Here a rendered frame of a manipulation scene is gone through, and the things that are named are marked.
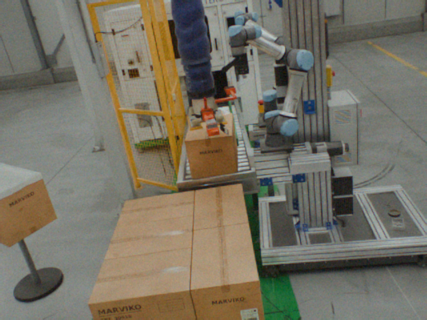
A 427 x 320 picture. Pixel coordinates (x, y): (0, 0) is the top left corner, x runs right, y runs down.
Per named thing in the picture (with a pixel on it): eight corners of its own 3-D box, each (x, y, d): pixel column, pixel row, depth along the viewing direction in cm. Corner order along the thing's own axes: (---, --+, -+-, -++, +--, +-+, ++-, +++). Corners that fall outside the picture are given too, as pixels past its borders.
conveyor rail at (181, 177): (189, 119, 564) (187, 107, 557) (193, 119, 564) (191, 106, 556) (181, 201, 353) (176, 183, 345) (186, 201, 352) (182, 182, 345)
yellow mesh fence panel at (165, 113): (131, 189, 484) (81, 4, 400) (137, 185, 490) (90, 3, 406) (185, 203, 432) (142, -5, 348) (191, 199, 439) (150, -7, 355)
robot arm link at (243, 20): (283, 61, 290) (231, 26, 302) (289, 57, 298) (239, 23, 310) (291, 47, 283) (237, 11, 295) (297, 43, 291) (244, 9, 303)
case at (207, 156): (198, 155, 404) (191, 118, 388) (237, 151, 400) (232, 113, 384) (192, 183, 349) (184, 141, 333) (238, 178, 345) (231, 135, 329)
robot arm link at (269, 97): (260, 110, 318) (259, 93, 312) (268, 105, 327) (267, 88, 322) (274, 111, 311) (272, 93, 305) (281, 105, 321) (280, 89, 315)
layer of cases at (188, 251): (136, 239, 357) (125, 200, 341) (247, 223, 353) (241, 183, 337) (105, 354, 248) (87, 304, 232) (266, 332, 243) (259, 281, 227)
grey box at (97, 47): (105, 73, 388) (96, 41, 376) (110, 72, 388) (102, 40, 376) (100, 77, 370) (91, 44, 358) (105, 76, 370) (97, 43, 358)
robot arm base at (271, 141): (285, 137, 283) (285, 125, 280) (287, 146, 270) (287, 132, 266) (264, 140, 285) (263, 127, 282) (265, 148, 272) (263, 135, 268)
